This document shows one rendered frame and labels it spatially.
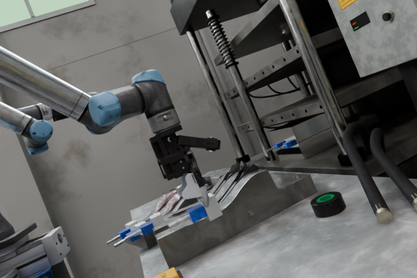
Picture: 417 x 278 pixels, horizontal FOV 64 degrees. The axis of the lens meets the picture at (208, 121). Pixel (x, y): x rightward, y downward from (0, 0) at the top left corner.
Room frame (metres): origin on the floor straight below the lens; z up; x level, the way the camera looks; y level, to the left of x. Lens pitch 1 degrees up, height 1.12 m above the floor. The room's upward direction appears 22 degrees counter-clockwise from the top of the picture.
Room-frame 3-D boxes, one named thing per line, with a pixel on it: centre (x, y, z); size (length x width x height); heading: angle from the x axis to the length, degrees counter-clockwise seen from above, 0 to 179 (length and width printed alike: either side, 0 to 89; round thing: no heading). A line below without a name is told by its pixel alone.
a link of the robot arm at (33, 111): (1.34, 0.68, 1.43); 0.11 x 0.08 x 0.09; 128
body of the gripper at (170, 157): (0.84, 0.11, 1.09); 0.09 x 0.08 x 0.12; 106
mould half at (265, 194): (1.10, 0.05, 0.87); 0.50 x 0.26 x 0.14; 106
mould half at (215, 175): (1.42, 0.23, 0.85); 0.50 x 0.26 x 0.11; 124
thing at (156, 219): (1.08, 0.32, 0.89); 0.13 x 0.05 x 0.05; 106
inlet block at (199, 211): (0.84, 0.12, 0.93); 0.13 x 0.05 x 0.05; 106
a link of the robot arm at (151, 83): (0.84, 0.11, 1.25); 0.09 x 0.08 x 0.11; 126
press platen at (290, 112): (1.93, -0.68, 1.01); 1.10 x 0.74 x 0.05; 16
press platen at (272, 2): (1.93, -0.69, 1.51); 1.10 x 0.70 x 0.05; 16
